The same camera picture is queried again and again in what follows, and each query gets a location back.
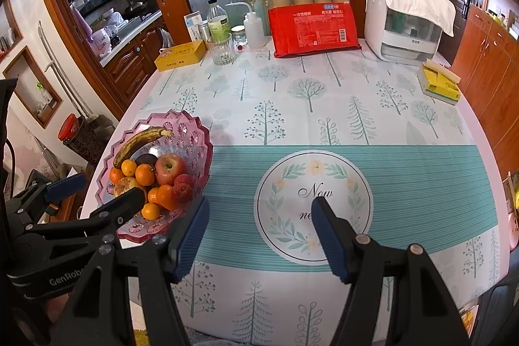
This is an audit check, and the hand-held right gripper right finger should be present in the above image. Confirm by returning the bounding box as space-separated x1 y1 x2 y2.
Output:
311 196 473 346

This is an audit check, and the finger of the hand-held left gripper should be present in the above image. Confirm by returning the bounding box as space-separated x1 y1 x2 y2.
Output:
18 187 147 249
5 173 87 227

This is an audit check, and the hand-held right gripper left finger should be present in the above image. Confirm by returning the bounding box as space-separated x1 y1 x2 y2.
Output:
51 197 210 346

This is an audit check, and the yellow brown-spotted pear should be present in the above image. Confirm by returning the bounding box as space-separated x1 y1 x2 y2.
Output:
114 176 140 197

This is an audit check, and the red apple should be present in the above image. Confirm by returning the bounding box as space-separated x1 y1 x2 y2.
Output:
155 153 189 185

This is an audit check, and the overripe banana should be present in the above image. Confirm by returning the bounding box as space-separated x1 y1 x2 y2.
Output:
113 127 175 169

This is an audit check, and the pink plastic fruit bowl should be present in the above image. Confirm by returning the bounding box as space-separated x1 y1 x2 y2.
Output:
94 109 214 243

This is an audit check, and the red-lid jar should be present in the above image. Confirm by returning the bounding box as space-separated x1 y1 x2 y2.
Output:
57 113 102 164

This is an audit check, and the wooden kitchen base cabinet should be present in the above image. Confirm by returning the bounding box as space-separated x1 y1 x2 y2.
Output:
99 11 167 103

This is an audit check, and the white floral kettle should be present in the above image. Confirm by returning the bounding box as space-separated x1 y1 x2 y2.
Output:
91 28 112 57

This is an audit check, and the yellow rectangular box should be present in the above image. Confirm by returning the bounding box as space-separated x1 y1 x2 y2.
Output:
154 40 206 72

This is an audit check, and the clear drinking glass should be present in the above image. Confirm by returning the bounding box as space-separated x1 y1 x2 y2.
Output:
211 33 236 66

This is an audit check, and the metal can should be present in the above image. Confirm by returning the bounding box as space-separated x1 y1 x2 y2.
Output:
198 23 212 49

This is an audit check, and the black wok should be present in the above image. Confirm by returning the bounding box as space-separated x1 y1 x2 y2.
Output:
124 1 157 16

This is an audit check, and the yellow tissue pack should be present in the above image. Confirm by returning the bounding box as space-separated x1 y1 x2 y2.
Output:
417 60 462 104

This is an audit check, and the blue and white carton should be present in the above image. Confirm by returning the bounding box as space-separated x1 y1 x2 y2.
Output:
184 11 203 42

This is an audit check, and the clear bottle with green label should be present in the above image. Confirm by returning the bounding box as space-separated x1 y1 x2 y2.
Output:
207 0 231 42

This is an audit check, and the small glass jar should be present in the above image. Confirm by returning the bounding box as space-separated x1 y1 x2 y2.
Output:
230 26 248 47

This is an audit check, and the red package of jars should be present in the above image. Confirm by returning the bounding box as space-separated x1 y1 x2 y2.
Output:
268 0 361 58

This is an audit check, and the white countertop appliance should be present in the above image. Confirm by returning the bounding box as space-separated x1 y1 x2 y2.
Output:
364 0 442 65

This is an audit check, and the white squeeze bottle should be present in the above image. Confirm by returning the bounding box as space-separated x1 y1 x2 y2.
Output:
225 1 268 49

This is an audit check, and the wooden sideboard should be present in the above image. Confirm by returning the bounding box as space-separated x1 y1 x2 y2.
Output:
450 6 519 176

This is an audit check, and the dark entry door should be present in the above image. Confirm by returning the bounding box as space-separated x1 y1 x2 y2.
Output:
440 0 477 67

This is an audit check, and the wooden wall niche frame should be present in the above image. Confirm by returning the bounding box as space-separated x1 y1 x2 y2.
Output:
2 46 63 128

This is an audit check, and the metal wall pipe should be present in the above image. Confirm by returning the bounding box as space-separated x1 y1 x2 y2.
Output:
38 21 88 115

